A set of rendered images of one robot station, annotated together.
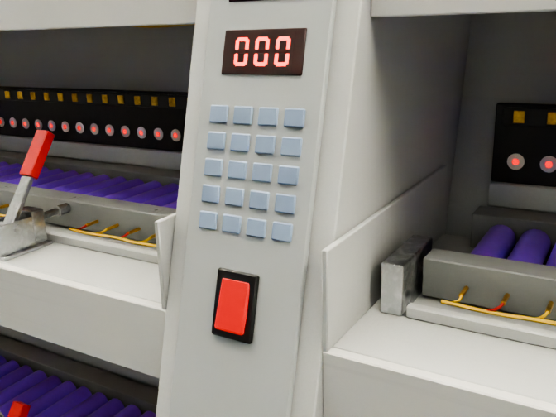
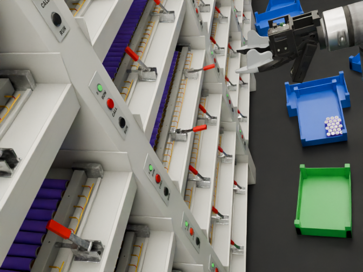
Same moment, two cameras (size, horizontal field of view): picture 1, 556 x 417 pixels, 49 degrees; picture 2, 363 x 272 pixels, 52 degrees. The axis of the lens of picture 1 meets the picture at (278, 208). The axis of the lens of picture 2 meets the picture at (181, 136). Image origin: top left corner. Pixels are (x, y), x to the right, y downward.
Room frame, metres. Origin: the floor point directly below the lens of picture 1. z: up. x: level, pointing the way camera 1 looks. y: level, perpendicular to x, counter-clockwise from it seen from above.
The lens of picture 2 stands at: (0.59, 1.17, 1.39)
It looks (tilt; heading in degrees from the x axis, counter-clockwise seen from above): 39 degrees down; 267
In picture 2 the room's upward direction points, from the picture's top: 27 degrees counter-clockwise
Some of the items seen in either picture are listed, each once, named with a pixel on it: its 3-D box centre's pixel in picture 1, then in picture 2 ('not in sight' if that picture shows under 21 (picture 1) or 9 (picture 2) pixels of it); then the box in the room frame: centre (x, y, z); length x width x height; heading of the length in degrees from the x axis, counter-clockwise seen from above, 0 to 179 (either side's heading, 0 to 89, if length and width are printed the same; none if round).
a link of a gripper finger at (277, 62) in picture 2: not in sight; (273, 60); (0.28, 0.47, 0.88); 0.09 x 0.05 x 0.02; 172
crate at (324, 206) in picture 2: not in sight; (323, 198); (0.15, 0.32, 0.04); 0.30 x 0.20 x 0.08; 52
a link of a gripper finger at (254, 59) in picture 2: not in sight; (253, 60); (0.33, 0.45, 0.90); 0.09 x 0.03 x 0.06; 172
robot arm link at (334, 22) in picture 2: not in sight; (333, 31); (0.15, 0.51, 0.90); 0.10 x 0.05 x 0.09; 60
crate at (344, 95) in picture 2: not in sight; (316, 94); (-0.21, -0.24, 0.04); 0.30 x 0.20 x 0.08; 150
